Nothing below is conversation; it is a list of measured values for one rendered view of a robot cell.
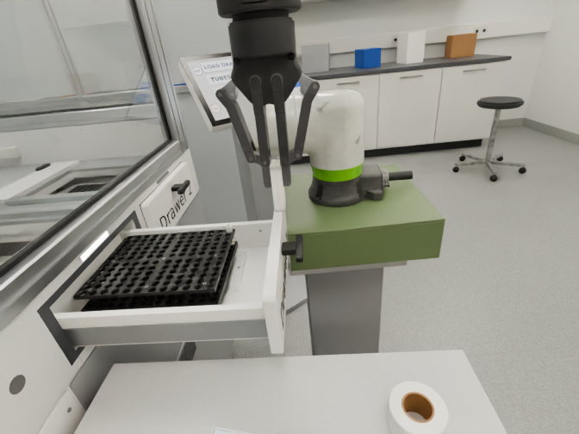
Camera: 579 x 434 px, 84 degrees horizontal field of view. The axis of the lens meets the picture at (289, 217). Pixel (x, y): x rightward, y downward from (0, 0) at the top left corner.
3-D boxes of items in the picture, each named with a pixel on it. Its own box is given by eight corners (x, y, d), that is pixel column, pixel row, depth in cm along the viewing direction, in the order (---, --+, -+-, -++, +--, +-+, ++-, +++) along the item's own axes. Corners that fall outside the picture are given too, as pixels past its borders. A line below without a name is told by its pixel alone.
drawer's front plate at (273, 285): (289, 244, 72) (283, 200, 66) (283, 356, 46) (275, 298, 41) (281, 244, 72) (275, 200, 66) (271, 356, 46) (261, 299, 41)
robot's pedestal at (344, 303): (370, 359, 136) (378, 198, 100) (393, 435, 110) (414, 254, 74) (301, 365, 137) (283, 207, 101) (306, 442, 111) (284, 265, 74)
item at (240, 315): (279, 243, 70) (277, 218, 67) (270, 339, 47) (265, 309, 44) (102, 254, 72) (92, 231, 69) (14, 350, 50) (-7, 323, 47)
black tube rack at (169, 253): (239, 255, 66) (234, 228, 63) (222, 319, 51) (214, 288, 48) (136, 261, 68) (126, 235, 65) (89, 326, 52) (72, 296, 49)
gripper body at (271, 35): (215, 19, 33) (230, 112, 37) (298, 10, 32) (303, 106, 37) (229, 23, 39) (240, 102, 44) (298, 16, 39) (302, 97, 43)
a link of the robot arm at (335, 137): (298, 166, 85) (291, 90, 76) (357, 159, 85) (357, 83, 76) (302, 186, 74) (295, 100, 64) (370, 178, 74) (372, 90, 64)
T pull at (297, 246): (302, 238, 58) (302, 232, 57) (303, 263, 52) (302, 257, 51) (283, 240, 58) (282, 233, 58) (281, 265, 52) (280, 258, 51)
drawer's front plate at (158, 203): (196, 195, 101) (187, 161, 96) (161, 246, 76) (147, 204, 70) (190, 195, 101) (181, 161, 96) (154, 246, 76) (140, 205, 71)
